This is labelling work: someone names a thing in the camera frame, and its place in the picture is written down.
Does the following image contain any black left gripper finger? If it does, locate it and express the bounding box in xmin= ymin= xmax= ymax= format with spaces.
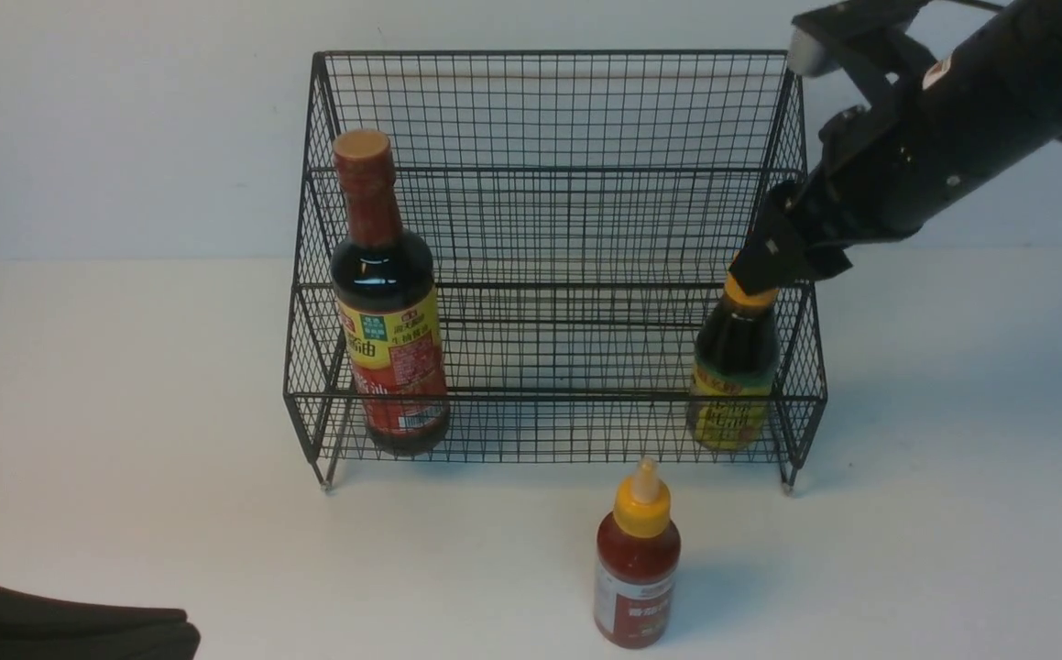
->
xmin=0 ymin=588 xmax=201 ymax=659

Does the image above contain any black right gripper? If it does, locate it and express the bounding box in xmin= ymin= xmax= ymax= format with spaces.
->
xmin=727 ymin=105 xmax=917 ymax=297

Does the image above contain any dark vinegar bottle yellow cap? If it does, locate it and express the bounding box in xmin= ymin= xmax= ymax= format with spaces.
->
xmin=686 ymin=274 xmax=781 ymax=454

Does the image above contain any small red sauce bottle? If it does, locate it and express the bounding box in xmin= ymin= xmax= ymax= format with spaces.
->
xmin=593 ymin=456 xmax=682 ymax=649

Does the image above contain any tall soy sauce bottle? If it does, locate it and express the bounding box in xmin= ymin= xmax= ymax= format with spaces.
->
xmin=330 ymin=129 xmax=451 ymax=457

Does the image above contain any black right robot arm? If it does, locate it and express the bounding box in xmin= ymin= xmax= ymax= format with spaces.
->
xmin=727 ymin=1 xmax=1062 ymax=295

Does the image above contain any black wire mesh shelf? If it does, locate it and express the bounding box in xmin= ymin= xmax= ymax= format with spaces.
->
xmin=282 ymin=49 xmax=827 ymax=494

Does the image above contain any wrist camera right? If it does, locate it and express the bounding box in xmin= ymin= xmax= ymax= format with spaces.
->
xmin=787 ymin=1 xmax=936 ymax=107

